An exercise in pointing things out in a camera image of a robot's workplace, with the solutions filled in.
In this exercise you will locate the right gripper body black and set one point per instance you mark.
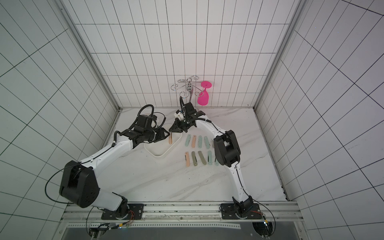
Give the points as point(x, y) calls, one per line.
point(182, 125)

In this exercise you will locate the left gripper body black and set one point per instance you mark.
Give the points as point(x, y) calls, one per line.
point(153, 135)

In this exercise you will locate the mint folding fruit knife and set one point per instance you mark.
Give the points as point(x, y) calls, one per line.
point(200, 142)
point(188, 140)
point(207, 142)

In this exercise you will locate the peach folding fruit knife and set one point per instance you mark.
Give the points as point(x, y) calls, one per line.
point(194, 139)
point(187, 158)

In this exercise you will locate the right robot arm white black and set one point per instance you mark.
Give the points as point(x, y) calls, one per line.
point(227, 150)

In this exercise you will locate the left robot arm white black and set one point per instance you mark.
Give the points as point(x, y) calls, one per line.
point(80, 180)

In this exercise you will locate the white plastic storage box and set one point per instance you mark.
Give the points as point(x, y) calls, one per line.
point(162, 148)

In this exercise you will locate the pink plastic wine glass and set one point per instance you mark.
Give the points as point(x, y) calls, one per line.
point(203, 98)

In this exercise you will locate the chrome cup holder stand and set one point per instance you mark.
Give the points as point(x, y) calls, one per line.
point(188, 88)

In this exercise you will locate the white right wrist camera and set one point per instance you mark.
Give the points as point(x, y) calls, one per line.
point(179, 115)

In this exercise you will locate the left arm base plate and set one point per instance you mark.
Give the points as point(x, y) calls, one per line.
point(126, 212)

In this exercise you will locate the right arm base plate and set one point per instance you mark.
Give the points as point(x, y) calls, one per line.
point(232, 212)

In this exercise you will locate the aluminium mounting rail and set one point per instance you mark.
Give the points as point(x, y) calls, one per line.
point(186, 212)

